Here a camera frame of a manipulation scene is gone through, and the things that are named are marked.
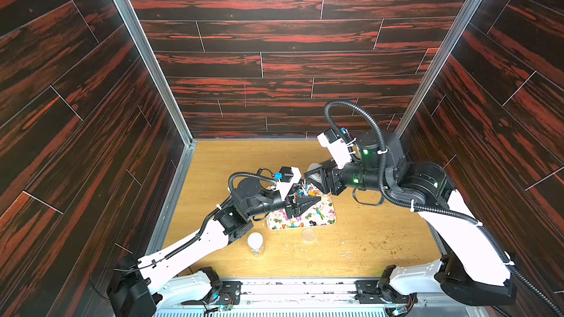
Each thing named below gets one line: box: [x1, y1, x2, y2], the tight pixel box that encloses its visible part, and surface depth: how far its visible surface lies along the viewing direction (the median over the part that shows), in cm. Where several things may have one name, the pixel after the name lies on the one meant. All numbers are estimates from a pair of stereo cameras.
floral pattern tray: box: [266, 192, 337, 231], surface depth 92 cm
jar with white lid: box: [247, 231, 264, 257], surface depth 77 cm
